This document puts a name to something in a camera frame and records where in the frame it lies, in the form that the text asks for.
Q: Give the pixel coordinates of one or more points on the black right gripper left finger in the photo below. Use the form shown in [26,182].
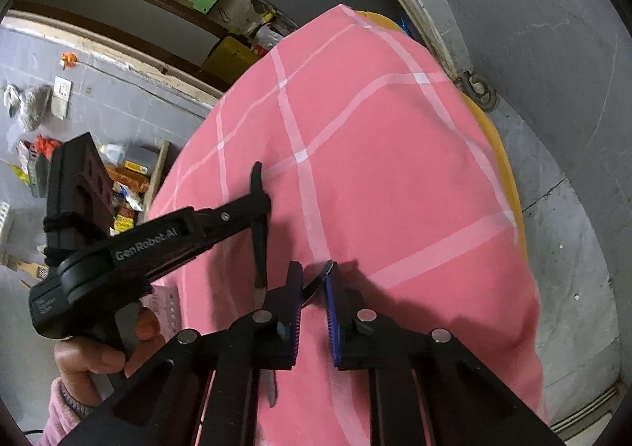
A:
[268,338]

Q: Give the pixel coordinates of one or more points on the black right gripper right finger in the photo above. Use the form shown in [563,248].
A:
[352,327]

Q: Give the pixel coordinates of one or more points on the dark green handled knife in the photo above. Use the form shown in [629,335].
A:
[260,229]

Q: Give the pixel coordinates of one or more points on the white plastic utensil holder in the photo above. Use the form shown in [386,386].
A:
[165,304]

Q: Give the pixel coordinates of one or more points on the pink sleeve forearm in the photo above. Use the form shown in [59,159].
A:
[64,414]

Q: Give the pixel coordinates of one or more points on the left hand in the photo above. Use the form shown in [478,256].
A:
[79,358]

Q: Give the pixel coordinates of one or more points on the orange sauce bottle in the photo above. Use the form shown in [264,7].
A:
[132,180]

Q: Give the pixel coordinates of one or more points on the red plastic bag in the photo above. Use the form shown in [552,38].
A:
[45,146]

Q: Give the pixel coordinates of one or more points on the pink checked tablecloth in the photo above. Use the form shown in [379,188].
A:
[372,158]

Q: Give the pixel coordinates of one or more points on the bag of dried goods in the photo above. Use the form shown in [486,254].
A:
[27,107]

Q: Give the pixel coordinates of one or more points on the white wall socket plate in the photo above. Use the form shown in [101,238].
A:
[59,103]

